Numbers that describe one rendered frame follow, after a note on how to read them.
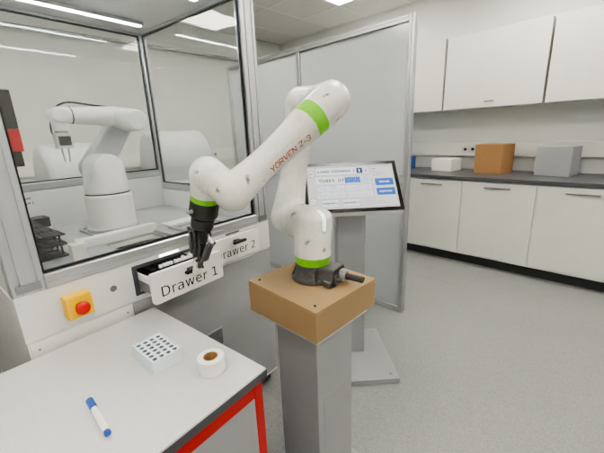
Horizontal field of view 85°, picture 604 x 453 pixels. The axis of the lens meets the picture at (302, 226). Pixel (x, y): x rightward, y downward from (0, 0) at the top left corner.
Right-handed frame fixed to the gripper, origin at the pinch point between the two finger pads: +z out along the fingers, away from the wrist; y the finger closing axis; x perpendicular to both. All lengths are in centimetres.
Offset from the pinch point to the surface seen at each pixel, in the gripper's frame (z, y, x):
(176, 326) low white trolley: 14.3, 8.6, -12.8
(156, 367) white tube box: 6.9, 23.4, -28.4
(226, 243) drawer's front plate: 7.4, -14.9, 26.4
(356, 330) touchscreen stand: 65, 34, 96
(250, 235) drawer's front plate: 7.4, -14.9, 40.6
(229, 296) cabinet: 32.8, -7.6, 26.2
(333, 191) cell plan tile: -13, -3, 85
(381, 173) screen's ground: -26, 10, 108
